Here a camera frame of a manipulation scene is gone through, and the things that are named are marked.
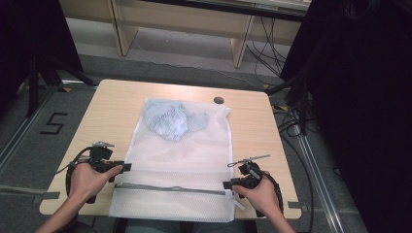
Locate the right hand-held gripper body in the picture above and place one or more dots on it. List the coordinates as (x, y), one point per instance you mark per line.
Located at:
(251, 176)

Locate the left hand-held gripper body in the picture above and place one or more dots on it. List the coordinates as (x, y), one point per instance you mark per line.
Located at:
(101, 154)

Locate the white mesh laundry bag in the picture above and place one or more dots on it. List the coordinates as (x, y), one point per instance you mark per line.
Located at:
(181, 168)

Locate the person's right hand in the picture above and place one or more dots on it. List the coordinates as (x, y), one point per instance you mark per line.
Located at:
(264, 195)

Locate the person's left hand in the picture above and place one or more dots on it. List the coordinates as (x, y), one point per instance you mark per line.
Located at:
(85, 181)

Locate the grey tape strip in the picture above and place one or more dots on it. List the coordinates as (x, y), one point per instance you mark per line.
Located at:
(45, 196)
(296, 205)

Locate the grey printed garment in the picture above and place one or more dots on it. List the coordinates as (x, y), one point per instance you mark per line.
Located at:
(171, 121)

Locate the black tripod stand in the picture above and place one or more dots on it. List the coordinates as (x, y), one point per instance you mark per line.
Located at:
(302, 97)
(34, 84)

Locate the black curtain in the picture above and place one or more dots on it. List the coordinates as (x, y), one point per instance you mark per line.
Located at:
(362, 106)
(29, 42)

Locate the light wooden bench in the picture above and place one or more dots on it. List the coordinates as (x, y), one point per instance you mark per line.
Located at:
(181, 19)

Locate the metal floor rail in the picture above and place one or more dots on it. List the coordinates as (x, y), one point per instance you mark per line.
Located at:
(22, 129)
(319, 181)

